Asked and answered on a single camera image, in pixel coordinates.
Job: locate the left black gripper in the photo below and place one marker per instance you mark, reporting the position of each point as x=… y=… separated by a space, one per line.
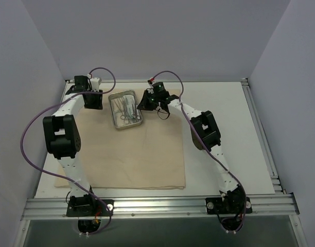
x=92 y=100

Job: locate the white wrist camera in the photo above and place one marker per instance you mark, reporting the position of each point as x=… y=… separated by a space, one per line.
x=152 y=82
x=94 y=83

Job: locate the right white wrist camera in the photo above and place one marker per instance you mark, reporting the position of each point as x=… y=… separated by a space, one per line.
x=152 y=82

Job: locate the white packet in tray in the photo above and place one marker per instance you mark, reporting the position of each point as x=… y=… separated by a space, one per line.
x=129 y=99

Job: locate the beige cloth wrap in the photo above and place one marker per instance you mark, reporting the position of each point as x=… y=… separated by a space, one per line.
x=149 y=156

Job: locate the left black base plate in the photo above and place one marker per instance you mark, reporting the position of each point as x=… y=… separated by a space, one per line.
x=81 y=207

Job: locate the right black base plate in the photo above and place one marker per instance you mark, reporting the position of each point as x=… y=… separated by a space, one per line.
x=224 y=206

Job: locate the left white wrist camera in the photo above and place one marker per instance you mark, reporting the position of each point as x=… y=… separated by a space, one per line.
x=94 y=83

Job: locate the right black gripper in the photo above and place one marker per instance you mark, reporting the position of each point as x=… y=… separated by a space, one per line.
x=146 y=103

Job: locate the surgical forceps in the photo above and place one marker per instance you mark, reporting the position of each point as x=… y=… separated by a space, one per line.
x=133 y=113

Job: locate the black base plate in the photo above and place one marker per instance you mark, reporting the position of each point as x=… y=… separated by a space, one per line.
x=224 y=206
x=81 y=207

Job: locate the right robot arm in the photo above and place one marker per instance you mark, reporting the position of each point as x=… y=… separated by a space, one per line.
x=205 y=135

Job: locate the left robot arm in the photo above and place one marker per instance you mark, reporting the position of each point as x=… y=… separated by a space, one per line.
x=63 y=139

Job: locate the metal instrument tray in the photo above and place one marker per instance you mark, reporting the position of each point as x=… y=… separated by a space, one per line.
x=117 y=122

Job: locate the aluminium frame rail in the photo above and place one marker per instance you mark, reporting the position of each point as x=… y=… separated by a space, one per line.
x=162 y=207

